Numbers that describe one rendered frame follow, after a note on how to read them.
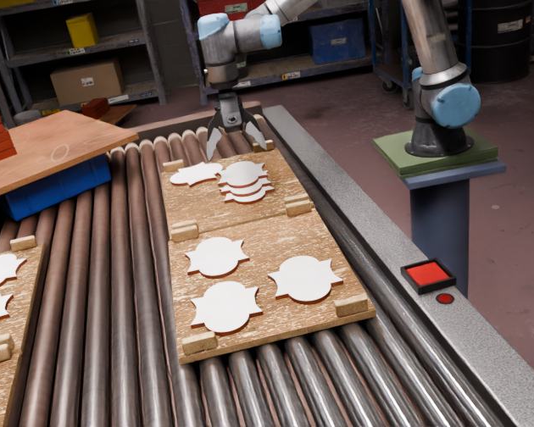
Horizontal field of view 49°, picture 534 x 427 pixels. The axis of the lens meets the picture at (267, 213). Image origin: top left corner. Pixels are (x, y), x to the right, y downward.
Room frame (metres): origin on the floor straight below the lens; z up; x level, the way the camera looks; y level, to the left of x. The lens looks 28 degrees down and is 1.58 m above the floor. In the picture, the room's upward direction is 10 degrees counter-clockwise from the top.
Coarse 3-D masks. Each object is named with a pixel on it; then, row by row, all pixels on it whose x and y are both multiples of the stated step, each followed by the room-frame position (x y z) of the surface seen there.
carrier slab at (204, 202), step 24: (264, 168) 1.49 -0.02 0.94; (288, 168) 1.46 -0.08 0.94; (168, 192) 1.44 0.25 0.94; (192, 192) 1.41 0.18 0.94; (216, 192) 1.39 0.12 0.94; (288, 192) 1.32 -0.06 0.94; (168, 216) 1.30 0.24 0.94; (192, 216) 1.28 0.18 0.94; (216, 216) 1.25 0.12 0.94; (240, 216) 1.23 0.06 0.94; (264, 216) 1.21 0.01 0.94
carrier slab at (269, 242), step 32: (256, 224) 1.18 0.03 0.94; (288, 224) 1.16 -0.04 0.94; (320, 224) 1.13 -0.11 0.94; (256, 256) 1.04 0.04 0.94; (288, 256) 1.02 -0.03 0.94; (320, 256) 1.00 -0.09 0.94; (192, 288) 0.97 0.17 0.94; (352, 288) 0.88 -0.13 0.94; (192, 320) 0.86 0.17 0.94; (256, 320) 0.83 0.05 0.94; (288, 320) 0.82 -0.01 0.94; (320, 320) 0.80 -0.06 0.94; (352, 320) 0.80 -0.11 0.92; (224, 352) 0.78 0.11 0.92
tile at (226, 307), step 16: (224, 288) 0.93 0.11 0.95; (240, 288) 0.92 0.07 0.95; (256, 288) 0.91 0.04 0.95; (192, 304) 0.91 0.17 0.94; (208, 304) 0.89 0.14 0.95; (224, 304) 0.88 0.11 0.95; (240, 304) 0.87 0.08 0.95; (208, 320) 0.84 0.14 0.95; (224, 320) 0.83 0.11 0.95; (240, 320) 0.83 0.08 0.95
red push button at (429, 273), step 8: (424, 264) 0.92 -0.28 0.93; (432, 264) 0.92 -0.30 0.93; (408, 272) 0.91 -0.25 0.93; (416, 272) 0.90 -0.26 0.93; (424, 272) 0.90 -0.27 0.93; (432, 272) 0.89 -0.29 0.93; (440, 272) 0.89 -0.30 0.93; (416, 280) 0.88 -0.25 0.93; (424, 280) 0.87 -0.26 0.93; (432, 280) 0.87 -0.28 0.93
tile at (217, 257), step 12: (216, 240) 1.12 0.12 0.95; (228, 240) 1.11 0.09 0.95; (192, 252) 1.09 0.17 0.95; (204, 252) 1.08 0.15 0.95; (216, 252) 1.07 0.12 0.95; (228, 252) 1.06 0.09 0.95; (240, 252) 1.05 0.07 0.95; (192, 264) 1.04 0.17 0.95; (204, 264) 1.03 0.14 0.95; (216, 264) 1.02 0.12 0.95; (228, 264) 1.01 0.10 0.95; (204, 276) 1.00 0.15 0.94; (216, 276) 0.98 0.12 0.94
